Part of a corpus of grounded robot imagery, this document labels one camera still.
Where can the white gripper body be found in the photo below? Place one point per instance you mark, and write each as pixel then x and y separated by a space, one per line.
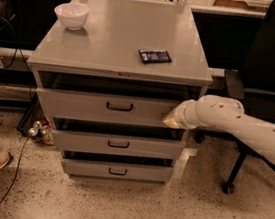
pixel 182 114

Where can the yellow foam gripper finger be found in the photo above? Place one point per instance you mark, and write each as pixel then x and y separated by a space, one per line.
pixel 171 120

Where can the grey top drawer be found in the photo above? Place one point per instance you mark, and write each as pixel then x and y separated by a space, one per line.
pixel 84 98

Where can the grey drawer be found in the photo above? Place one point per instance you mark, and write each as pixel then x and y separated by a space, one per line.
pixel 84 98
pixel 117 139
pixel 117 167

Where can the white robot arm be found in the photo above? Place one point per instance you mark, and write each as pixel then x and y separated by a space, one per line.
pixel 228 171

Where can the grey middle drawer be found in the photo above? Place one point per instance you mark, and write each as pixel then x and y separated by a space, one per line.
pixel 117 139

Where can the grey bottom drawer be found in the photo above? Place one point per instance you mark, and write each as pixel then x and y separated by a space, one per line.
pixel 117 167

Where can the grey drawer cabinet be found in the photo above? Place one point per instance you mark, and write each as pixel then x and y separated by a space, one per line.
pixel 107 46

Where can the dark blue snack packet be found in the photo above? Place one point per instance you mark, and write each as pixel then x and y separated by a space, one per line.
pixel 154 56

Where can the black office chair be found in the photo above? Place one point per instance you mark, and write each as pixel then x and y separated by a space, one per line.
pixel 247 112

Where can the plastic bottles on floor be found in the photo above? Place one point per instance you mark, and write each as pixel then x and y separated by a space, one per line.
pixel 41 133

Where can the white bowl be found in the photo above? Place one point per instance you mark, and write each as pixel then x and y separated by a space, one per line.
pixel 72 15

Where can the black top drawer handle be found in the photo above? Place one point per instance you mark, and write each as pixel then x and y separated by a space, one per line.
pixel 119 107

